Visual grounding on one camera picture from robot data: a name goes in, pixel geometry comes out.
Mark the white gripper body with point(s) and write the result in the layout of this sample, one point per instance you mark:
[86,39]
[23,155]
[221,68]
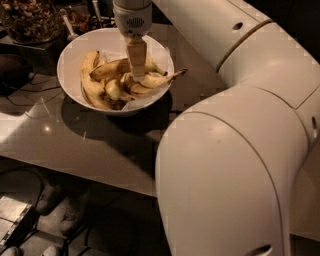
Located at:
[133,22]

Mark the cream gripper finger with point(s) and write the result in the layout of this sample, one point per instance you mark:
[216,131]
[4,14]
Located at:
[136,49]

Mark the long yellow banana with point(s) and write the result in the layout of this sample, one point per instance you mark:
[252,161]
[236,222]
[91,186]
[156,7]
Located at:
[122,66]

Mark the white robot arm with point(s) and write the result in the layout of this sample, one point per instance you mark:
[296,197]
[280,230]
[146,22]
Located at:
[226,166]

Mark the right banana with stem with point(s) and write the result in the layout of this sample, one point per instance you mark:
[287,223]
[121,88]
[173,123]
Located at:
[151,81]

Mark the lower middle yellow banana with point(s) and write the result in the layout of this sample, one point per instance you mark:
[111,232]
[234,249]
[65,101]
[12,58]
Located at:
[135,88]

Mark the small middle yellow banana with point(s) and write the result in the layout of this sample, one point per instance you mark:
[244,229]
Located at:
[112,90]

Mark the left curved yellow banana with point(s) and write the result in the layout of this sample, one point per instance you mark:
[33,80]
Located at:
[93,90]

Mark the white ceramic bowl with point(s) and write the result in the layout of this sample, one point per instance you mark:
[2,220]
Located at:
[111,46]

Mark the dark snack tray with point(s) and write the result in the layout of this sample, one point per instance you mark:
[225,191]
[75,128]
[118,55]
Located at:
[83,22]

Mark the glass jar of nuts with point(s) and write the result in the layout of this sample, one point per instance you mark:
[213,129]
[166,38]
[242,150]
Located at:
[30,21]

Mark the dark round device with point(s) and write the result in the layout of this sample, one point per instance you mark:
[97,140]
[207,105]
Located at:
[14,73]

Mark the grey shoe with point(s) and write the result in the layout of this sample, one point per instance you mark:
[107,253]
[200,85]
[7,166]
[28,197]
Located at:
[74,213]
[50,197]

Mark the metal box on floor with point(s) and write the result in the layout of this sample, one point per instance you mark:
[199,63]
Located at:
[14,219]

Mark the white shoe tip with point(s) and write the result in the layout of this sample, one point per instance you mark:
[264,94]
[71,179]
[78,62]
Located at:
[51,251]
[12,251]

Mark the white scoop handle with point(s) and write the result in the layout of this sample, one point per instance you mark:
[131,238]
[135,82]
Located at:
[71,34]

